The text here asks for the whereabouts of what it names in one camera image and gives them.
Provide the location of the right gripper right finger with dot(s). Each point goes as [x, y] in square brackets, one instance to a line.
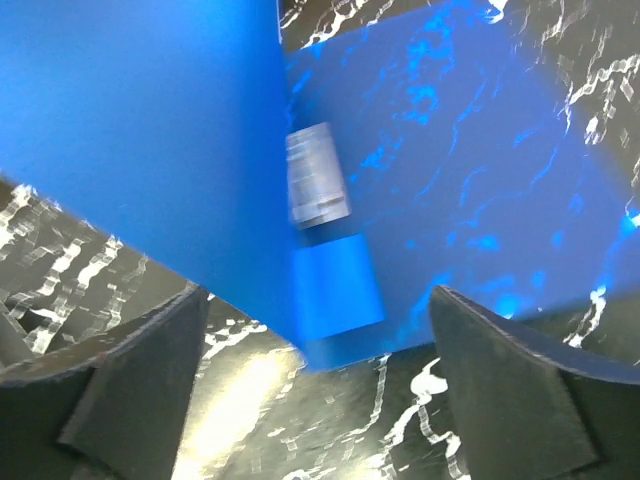
[526, 405]

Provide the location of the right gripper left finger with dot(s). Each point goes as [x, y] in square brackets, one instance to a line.
[112, 406]

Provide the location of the white barcode label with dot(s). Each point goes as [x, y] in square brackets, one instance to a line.
[317, 192]

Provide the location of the blue plastic folder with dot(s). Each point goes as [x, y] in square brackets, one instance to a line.
[490, 146]

